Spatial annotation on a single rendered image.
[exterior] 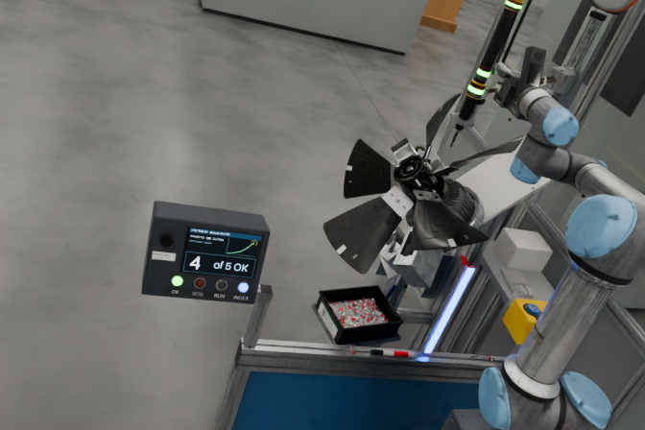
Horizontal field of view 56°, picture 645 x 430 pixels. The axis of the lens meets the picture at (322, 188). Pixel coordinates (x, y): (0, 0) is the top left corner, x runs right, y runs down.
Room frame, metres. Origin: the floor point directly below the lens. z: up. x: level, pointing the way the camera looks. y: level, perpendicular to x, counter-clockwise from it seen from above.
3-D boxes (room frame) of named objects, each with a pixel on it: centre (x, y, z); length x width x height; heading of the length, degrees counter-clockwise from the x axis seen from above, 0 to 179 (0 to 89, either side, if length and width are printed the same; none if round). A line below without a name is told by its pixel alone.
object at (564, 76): (2.21, -0.68, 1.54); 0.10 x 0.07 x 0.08; 145
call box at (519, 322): (1.46, -0.72, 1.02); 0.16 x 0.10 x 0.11; 110
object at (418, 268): (1.66, -0.37, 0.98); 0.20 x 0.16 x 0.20; 110
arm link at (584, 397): (0.97, -0.65, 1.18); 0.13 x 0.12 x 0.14; 101
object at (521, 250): (2.07, -0.80, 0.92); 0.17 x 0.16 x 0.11; 110
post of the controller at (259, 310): (1.18, 0.05, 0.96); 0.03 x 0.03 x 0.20; 20
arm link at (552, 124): (1.36, -0.45, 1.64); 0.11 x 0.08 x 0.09; 20
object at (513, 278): (1.89, -0.78, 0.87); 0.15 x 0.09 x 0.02; 15
